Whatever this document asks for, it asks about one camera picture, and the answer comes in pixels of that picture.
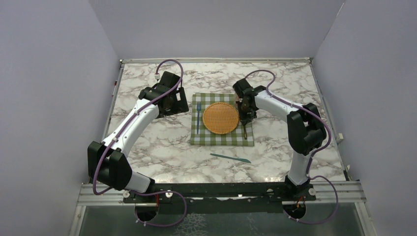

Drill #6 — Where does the blue handled utensil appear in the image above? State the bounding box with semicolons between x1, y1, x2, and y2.
196;101;202;134

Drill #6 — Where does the brown handled utensil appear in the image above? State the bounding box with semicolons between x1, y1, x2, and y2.
242;125;247;140

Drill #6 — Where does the orange woven plate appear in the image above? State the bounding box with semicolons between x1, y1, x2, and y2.
203;102;239;135

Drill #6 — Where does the green white checkered cloth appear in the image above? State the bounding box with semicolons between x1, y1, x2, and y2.
189;93;254;147

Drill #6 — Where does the teal plastic knife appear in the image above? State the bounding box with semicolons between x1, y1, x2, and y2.
210;153;252;164

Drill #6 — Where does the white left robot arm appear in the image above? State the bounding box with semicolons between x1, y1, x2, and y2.
88;71;189;202

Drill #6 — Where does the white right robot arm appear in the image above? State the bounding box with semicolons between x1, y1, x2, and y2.
233;79;327;200

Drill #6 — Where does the aluminium mounting rail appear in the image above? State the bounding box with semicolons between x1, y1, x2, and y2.
77;181;367;207

